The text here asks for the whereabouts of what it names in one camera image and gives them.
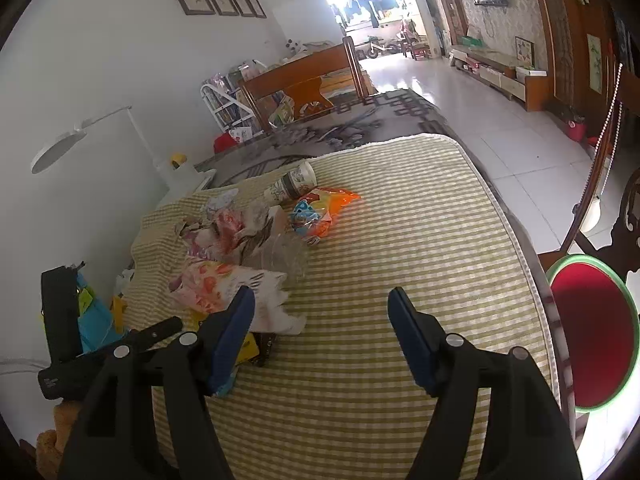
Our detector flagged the yellow checked tablecloth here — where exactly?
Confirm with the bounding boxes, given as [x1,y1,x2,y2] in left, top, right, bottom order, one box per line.
[122,132,561,480]

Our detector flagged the yellow wrapper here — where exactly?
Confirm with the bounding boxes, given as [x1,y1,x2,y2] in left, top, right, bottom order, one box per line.
[187,310,261,367]

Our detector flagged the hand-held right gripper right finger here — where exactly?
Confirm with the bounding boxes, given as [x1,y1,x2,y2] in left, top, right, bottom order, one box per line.
[387,286,583,480]

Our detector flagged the grey patterned table cover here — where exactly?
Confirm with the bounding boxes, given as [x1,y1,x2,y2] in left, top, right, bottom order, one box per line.
[192,87,466,191]

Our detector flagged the white crumpled cup wrapper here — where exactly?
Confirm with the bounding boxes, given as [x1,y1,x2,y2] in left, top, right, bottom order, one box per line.
[263,161,317,207]

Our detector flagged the blue bin with yellow handle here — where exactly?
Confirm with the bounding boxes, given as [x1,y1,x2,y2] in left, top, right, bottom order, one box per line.
[76,271,128,357]

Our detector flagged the small framed picture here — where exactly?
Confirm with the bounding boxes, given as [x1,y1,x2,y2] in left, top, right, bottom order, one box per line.
[515,36,536,68]

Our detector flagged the low television cabinet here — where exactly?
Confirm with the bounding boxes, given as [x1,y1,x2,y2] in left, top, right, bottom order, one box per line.
[447,44,551,111]

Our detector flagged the white desk lamp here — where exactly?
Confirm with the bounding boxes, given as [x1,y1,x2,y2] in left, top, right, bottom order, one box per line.
[30,105,218,211]

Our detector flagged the red stool with green rim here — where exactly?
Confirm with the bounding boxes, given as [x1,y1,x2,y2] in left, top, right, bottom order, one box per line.
[545,255,640,413]

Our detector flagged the wooden bench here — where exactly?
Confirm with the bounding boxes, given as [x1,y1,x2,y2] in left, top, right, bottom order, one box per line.
[237,37,378,133]

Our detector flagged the red grey paper wad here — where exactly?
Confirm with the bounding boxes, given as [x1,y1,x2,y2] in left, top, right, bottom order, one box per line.
[172,195,281,267]

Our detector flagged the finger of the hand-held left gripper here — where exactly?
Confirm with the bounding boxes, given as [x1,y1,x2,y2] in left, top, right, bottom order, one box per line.
[82,316,184,361]

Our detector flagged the floral crumpled paper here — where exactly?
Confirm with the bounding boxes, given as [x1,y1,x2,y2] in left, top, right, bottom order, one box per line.
[167,259,308,337]

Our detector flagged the clear plastic bag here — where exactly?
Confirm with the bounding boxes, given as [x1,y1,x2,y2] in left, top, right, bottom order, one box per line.
[245,230,312,282]

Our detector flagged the hanging clothes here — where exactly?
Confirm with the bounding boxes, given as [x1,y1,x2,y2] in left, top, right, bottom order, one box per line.
[330,0,401,28]

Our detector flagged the white stepladder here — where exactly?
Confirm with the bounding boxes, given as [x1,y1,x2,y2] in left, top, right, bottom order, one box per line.
[200,72,261,133]

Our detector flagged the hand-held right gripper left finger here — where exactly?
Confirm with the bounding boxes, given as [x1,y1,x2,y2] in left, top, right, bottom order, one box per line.
[57,285,257,480]

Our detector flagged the orange snack packet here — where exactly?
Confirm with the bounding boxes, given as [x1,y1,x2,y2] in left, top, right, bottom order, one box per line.
[290,186,362,247]

